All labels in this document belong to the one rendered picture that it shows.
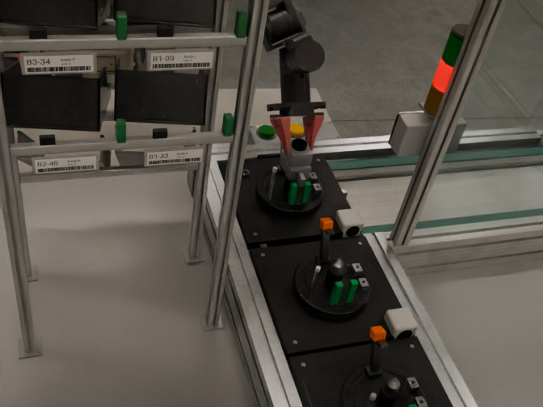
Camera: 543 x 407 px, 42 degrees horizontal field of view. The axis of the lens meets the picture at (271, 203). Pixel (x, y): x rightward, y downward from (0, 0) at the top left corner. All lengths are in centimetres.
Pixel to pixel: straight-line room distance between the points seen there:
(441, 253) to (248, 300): 46
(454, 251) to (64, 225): 81
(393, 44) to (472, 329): 284
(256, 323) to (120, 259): 35
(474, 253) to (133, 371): 75
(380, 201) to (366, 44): 256
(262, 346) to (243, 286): 13
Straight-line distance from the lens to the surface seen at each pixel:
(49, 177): 124
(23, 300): 120
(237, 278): 128
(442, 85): 122
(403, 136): 126
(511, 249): 161
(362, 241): 139
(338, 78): 370
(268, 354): 120
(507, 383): 143
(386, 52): 404
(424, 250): 148
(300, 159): 135
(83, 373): 127
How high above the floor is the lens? 193
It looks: 42 degrees down
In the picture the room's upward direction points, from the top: 11 degrees clockwise
